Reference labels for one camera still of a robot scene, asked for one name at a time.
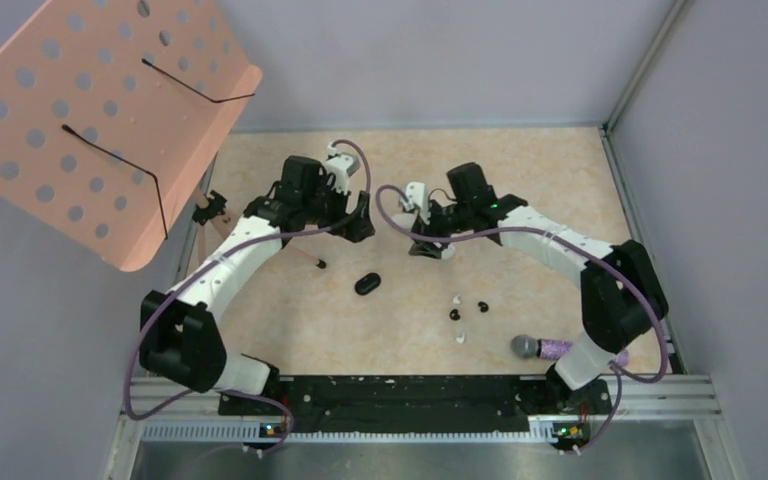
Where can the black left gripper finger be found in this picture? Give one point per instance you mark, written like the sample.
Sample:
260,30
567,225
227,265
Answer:
359,228
363,205

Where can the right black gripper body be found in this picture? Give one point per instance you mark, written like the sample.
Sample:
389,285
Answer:
446,221

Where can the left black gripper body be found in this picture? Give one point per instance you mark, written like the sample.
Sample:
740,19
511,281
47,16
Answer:
330,208

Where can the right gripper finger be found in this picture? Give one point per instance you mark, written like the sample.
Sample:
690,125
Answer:
420,249
437,247

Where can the white oval charging case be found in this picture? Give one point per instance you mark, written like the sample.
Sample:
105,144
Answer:
404,220

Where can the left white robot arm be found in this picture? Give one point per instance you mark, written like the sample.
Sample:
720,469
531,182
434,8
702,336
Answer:
181,339

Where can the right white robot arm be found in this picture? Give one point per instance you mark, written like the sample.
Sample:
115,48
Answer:
620,293

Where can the white square charging case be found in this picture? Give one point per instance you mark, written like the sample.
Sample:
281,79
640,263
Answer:
448,252

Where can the purple glitter microphone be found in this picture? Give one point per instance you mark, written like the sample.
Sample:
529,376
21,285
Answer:
540,346

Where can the pink perforated music stand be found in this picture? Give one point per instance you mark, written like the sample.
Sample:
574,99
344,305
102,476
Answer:
110,113

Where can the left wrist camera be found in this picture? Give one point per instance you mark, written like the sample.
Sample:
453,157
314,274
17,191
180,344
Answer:
339,169

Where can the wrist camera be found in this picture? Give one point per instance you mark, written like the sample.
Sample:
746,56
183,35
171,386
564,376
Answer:
417,200
339,169

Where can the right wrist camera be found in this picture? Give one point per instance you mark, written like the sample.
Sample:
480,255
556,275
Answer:
417,200

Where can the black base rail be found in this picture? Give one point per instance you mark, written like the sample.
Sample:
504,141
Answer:
418,404

